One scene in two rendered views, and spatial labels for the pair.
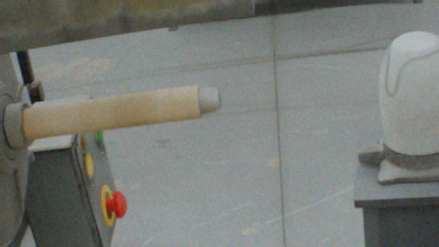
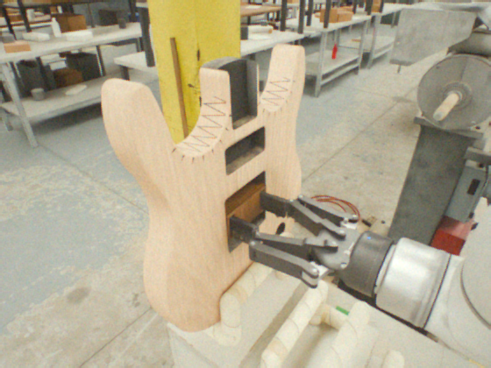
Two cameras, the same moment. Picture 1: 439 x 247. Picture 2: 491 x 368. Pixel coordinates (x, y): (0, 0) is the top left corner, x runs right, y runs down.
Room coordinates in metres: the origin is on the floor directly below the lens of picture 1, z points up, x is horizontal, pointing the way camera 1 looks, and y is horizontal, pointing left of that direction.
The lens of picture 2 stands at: (0.81, -1.00, 1.63)
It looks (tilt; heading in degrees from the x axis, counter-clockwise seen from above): 34 degrees down; 127
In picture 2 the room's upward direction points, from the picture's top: straight up
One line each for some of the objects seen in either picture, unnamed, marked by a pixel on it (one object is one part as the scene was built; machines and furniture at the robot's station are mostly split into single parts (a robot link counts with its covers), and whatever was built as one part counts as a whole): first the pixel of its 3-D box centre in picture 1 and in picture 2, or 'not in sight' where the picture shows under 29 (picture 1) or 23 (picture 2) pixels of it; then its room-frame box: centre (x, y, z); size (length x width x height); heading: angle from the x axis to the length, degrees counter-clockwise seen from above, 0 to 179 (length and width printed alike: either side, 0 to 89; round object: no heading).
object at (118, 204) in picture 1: (112, 205); not in sight; (0.98, 0.26, 0.97); 0.04 x 0.04 x 0.04; 88
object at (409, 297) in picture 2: not in sight; (409, 279); (0.80, -0.68, 1.32); 0.09 x 0.06 x 0.09; 91
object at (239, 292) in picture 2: not in sight; (260, 268); (0.60, -0.68, 1.20); 0.20 x 0.03 x 0.03; 91
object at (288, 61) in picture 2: not in sight; (281, 75); (0.54, -0.55, 1.48); 0.07 x 0.04 x 0.09; 91
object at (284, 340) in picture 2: not in sight; (297, 321); (0.67, -0.68, 1.12); 0.20 x 0.03 x 0.03; 91
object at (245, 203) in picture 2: not in sight; (240, 208); (0.56, -0.68, 1.31); 0.10 x 0.03 x 0.05; 91
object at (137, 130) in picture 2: not in sight; (149, 126); (0.54, -0.81, 1.49); 0.07 x 0.04 x 0.10; 91
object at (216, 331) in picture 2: not in sight; (208, 322); (0.56, -0.78, 1.12); 0.11 x 0.03 x 0.03; 2
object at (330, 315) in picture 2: not in sight; (336, 319); (0.71, -0.58, 1.04); 0.11 x 0.03 x 0.03; 2
